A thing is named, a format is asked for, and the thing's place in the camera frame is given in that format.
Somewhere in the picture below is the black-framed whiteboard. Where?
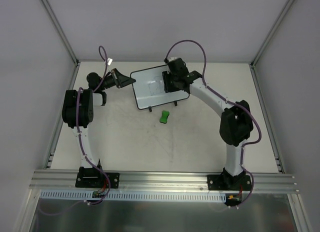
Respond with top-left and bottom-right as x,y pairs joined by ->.
130,65 -> 189,110

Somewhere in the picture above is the green bone-shaped eraser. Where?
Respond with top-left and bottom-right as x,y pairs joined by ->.
159,110 -> 170,124

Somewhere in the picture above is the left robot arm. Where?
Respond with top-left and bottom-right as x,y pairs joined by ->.
62,68 -> 136,170

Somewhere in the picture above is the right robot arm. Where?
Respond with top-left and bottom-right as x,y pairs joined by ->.
164,57 -> 253,190

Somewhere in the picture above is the black wire whiteboard stand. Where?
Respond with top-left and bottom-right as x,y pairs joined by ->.
148,101 -> 178,112

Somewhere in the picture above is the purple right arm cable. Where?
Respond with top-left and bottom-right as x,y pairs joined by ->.
163,39 -> 263,210

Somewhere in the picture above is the left aluminium frame post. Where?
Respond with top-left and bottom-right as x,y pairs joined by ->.
39,0 -> 79,65

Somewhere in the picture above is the aluminium frame post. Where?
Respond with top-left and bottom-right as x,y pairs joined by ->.
39,0 -> 79,65
250,0 -> 296,67

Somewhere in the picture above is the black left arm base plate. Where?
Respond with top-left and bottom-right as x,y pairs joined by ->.
75,166 -> 120,189

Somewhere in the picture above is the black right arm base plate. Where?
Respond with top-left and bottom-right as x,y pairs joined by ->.
206,174 -> 252,191

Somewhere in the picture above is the aluminium front rail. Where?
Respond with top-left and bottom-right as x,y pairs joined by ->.
29,169 -> 300,194

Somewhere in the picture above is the white slotted cable duct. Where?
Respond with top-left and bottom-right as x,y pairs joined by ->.
39,189 -> 227,203

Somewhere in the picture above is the right aluminium frame post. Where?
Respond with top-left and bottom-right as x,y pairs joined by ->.
250,0 -> 296,67

